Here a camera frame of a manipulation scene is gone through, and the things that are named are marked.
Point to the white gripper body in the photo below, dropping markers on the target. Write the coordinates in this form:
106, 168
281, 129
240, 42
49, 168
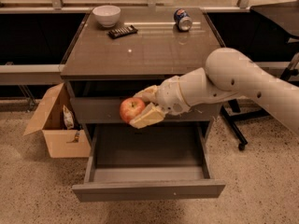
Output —
169, 94

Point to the blue soda can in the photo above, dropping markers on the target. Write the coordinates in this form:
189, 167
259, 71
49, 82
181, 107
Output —
182, 20

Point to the red apple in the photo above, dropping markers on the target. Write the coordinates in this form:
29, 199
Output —
130, 108

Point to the open cardboard box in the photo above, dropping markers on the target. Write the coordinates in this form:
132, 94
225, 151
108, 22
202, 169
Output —
49, 119

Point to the open grey lower drawer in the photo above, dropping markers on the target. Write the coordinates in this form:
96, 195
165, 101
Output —
162, 162

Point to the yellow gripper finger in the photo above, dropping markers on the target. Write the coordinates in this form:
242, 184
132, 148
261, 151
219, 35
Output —
152, 114
148, 95

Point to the white ceramic bowl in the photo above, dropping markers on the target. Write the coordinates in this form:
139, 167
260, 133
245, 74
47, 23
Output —
107, 15

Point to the grey drawer cabinet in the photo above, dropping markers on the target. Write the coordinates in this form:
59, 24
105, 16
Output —
99, 66

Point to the black chocolate bar wrapper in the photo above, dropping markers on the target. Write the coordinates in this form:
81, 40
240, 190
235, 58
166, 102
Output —
122, 31

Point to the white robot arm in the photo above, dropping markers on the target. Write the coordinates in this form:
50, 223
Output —
226, 75

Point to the white snack bag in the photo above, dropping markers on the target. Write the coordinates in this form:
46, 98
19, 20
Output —
68, 118

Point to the scratched grey upper drawer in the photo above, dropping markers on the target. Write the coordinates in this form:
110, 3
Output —
106, 110

